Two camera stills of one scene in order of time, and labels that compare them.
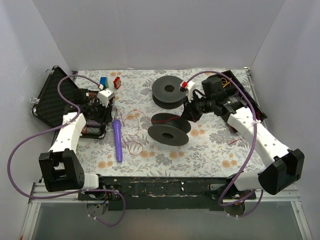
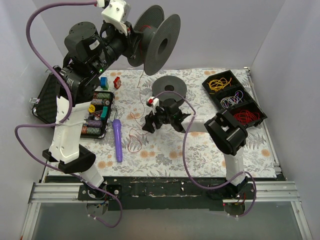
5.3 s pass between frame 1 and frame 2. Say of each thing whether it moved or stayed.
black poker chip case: stayed
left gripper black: moved
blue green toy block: stayed
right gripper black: moved
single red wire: moved
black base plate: stayed
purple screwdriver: stayed
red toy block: stayed
